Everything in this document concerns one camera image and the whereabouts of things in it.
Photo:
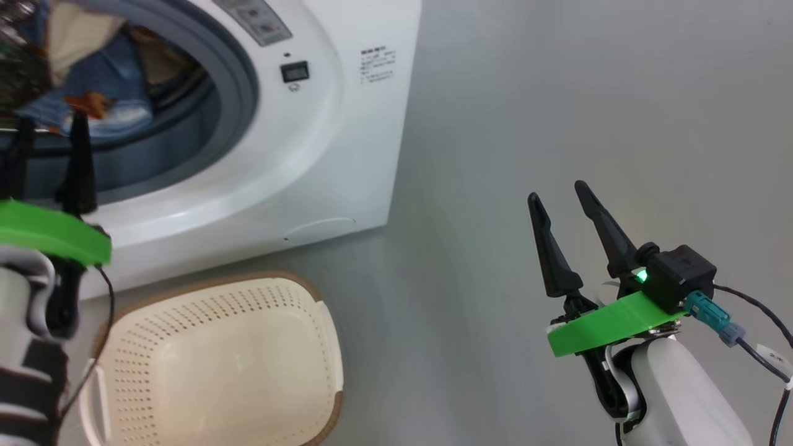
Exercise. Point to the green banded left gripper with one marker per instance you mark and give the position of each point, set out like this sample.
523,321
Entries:
56,235

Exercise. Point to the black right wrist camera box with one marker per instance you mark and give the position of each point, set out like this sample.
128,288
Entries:
681,272

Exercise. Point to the perforated steel washer drum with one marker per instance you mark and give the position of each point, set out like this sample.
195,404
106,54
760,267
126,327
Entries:
18,80

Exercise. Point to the black door lock latch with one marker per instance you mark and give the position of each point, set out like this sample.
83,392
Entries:
295,72

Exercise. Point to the light blue garment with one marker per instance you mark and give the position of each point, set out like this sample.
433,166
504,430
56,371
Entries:
127,119

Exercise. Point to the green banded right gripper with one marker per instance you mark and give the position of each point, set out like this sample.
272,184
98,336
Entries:
607,325

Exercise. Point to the round white filter cover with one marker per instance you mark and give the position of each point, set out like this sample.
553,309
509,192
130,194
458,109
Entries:
322,229

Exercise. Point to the blue bear print garment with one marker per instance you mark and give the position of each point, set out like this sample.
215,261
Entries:
105,80

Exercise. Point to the grey rubber door gasket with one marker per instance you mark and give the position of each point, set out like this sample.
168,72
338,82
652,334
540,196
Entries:
235,93

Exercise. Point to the grey instruction sticker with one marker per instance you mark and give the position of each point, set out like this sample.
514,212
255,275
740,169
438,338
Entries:
257,21

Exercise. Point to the cream garment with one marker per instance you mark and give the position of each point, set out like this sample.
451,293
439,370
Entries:
74,37

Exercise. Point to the white front-load washing machine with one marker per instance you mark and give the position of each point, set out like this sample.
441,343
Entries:
347,155

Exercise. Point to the cream perforated laundry basket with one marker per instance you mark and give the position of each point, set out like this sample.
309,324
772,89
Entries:
217,371

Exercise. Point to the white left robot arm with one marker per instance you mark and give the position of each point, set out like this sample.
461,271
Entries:
15,291

